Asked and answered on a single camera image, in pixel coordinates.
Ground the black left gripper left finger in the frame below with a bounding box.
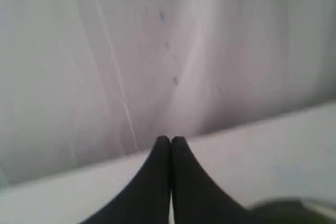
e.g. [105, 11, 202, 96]
[86, 136, 171, 223]

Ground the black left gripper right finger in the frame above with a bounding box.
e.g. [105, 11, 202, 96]
[171, 136, 260, 223]

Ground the round steel plate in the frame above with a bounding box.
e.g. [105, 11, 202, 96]
[249, 198, 335, 223]

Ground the white backdrop curtain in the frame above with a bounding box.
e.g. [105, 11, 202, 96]
[1, 0, 335, 187]

